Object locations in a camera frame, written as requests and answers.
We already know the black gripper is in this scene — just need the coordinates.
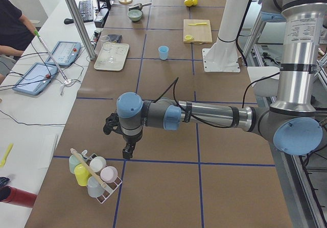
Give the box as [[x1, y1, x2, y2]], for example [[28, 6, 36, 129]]
[[103, 113, 143, 159]]

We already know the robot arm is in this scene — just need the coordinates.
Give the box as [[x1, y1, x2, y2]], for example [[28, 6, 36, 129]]
[[103, 0, 326, 159]]

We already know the pink plastic cup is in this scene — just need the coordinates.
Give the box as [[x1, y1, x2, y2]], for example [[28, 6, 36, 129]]
[[100, 166, 118, 183]]

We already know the white plastic cup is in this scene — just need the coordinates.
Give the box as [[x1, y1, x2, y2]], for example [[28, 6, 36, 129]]
[[89, 156, 106, 173]]

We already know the grey-blue plastic cup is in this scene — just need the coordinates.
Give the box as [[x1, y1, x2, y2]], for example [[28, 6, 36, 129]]
[[87, 176, 104, 198]]

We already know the yellow plastic cup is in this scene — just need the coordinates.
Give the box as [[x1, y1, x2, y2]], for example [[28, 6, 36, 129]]
[[74, 164, 91, 187]]

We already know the green plastic cup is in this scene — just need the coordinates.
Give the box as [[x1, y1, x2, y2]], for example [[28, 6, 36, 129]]
[[68, 154, 80, 174]]

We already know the light blue plastic cup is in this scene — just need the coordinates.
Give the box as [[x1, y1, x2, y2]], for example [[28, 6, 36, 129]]
[[158, 45, 169, 60]]

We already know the lemon slice on board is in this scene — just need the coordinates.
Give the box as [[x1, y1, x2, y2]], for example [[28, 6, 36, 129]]
[[184, 35, 194, 40]]

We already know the whole yellow lemon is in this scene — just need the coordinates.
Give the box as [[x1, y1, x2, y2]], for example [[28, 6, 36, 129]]
[[184, 0, 198, 7]]

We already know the cream bear serving tray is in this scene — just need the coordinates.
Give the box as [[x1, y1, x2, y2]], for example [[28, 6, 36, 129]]
[[94, 43, 129, 72]]

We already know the clear wine glass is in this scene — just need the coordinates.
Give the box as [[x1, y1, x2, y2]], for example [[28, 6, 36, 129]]
[[100, 35, 114, 63]]

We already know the grey folded cloth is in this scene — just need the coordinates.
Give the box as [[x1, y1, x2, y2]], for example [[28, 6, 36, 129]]
[[108, 34, 122, 43]]

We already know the blue teach pendant near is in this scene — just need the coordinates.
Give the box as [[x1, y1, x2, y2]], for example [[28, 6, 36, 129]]
[[13, 62, 58, 96]]

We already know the blue teach pendant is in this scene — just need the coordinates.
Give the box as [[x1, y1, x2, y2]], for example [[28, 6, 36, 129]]
[[13, 62, 58, 96], [52, 41, 81, 67]]

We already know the blue teach pendant far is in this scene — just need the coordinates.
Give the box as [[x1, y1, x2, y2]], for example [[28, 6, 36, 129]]
[[52, 41, 81, 67]]

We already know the red cylinder bottle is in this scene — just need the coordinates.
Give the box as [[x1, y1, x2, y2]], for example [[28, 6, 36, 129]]
[[1, 186, 37, 208]]

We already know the green bowl of ice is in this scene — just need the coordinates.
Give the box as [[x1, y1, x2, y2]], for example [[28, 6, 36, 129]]
[[127, 9, 143, 22]]

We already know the bamboo cutting board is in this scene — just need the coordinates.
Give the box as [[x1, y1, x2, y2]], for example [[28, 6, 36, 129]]
[[183, 19, 213, 44]]

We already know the black computer mouse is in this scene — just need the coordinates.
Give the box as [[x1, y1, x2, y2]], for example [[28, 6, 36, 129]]
[[63, 18, 74, 25]]

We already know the steel ice scoop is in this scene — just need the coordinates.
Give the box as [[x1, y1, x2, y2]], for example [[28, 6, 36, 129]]
[[129, 2, 152, 11]]

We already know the yellow plastic knife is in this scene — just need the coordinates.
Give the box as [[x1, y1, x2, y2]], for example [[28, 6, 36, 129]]
[[188, 22, 208, 26]]

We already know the black keyboard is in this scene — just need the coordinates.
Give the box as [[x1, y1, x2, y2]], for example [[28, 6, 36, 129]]
[[78, 0, 94, 22]]

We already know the metal rod with green tip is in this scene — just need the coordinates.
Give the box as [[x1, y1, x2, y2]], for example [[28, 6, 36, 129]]
[[34, 30, 72, 86]]

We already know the person in black shirt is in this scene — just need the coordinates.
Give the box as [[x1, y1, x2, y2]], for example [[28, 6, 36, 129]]
[[0, 0, 35, 84]]

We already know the white wire cup rack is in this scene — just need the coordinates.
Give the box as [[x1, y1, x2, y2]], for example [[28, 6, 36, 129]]
[[81, 150, 122, 203]]

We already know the wooden rack handle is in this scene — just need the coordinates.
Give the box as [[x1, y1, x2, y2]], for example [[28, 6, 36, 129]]
[[70, 148, 107, 189]]

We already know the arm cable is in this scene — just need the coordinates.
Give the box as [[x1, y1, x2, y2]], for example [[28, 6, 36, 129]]
[[153, 0, 282, 129]]

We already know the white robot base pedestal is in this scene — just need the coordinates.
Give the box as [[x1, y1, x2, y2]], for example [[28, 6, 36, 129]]
[[202, 0, 252, 73]]

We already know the aluminium frame post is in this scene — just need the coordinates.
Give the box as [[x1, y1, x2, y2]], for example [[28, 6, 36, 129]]
[[65, 0, 96, 60]]

